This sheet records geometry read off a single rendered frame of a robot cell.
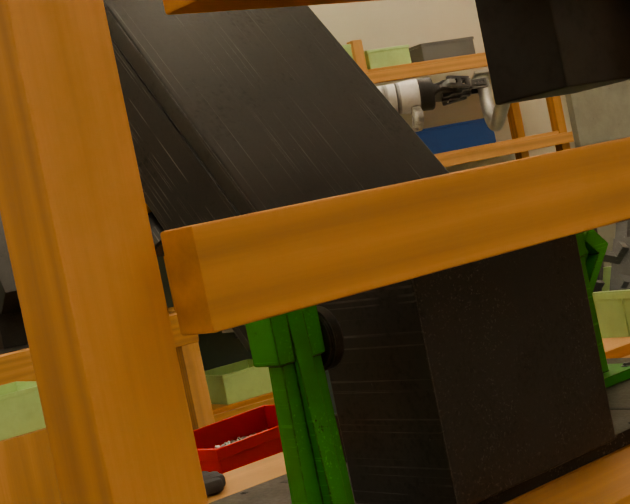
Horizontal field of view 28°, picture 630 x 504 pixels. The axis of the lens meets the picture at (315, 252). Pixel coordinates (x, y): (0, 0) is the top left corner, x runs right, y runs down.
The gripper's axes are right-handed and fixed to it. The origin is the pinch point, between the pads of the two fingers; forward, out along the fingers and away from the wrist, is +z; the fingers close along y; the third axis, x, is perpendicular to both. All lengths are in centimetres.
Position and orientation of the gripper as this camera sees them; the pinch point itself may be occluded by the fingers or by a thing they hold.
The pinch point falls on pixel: (479, 85)
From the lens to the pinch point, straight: 288.8
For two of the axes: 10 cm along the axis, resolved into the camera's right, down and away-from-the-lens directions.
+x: 1.6, 9.6, -2.2
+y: 0.1, 2.2, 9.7
